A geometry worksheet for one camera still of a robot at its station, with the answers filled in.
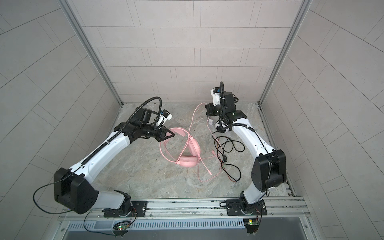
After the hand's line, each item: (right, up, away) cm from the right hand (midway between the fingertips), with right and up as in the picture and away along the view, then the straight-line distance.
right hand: (205, 105), depth 82 cm
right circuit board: (+21, -56, -14) cm, 61 cm away
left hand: (-15, -14, -8) cm, 22 cm away
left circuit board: (-37, -54, -18) cm, 68 cm away
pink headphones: (-6, -21, -12) cm, 24 cm away
